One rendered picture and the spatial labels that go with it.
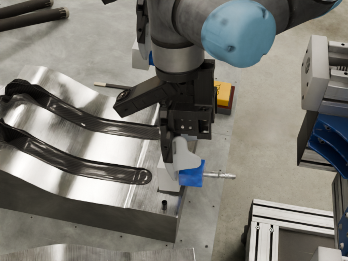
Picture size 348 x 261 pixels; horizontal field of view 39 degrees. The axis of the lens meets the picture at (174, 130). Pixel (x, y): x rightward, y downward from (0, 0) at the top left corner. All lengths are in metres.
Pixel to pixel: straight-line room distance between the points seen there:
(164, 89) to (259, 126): 1.52
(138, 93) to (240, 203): 1.26
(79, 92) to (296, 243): 0.93
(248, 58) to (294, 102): 1.81
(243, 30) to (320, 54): 0.49
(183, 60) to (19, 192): 0.41
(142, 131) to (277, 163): 1.21
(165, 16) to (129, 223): 0.41
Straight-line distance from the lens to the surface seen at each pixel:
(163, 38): 0.66
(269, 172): 2.07
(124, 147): 0.93
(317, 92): 1.00
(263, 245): 1.61
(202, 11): 0.58
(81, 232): 0.94
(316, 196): 2.05
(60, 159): 0.92
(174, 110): 0.73
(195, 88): 0.72
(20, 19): 1.31
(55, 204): 0.91
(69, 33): 1.34
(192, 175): 0.83
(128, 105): 0.76
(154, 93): 0.73
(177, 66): 0.68
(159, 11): 0.64
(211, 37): 0.57
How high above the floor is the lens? 1.60
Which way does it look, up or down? 48 degrees down
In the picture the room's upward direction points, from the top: 4 degrees clockwise
